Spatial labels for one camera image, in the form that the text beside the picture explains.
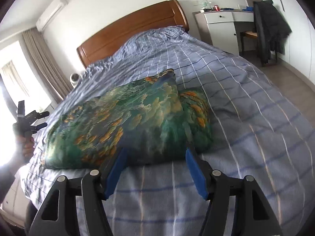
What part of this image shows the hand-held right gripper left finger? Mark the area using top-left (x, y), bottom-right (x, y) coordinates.
top-left (28, 147), bottom-right (128, 236)

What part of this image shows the white round fan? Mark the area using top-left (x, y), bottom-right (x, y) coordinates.
top-left (69, 72), bottom-right (83, 88)

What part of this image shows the green floral silk garment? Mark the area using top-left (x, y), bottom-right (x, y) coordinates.
top-left (41, 69), bottom-right (213, 170)

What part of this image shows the wooden chair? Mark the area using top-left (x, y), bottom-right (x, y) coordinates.
top-left (240, 31), bottom-right (279, 66)

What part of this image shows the white desk with drawers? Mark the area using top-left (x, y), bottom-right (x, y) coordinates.
top-left (195, 9), bottom-right (256, 56)

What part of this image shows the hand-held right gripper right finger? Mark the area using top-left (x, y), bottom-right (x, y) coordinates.
top-left (185, 147), bottom-right (283, 236)

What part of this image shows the black jacket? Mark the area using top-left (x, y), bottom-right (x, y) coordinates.
top-left (253, 0), bottom-right (292, 65)

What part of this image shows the person's left hand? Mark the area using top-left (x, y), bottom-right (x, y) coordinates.
top-left (17, 136), bottom-right (35, 163)

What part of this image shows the person's left forearm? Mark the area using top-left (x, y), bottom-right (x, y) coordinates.
top-left (0, 160), bottom-right (25, 203)

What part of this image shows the white windowsill cabinet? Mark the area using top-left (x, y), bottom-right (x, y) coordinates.
top-left (0, 177), bottom-right (33, 228)

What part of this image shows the beige curtain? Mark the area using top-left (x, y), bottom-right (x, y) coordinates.
top-left (22, 29), bottom-right (72, 102)

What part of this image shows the wooden headboard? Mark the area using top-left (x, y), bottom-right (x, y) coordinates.
top-left (77, 0), bottom-right (189, 70)

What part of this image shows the white air conditioner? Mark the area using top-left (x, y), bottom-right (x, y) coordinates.
top-left (36, 0), bottom-right (68, 31)

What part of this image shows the white sheer curtain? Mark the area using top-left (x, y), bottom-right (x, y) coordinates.
top-left (0, 63), bottom-right (30, 99)

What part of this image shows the blue plaid bed sheet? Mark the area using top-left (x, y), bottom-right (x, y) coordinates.
top-left (21, 26), bottom-right (315, 236)

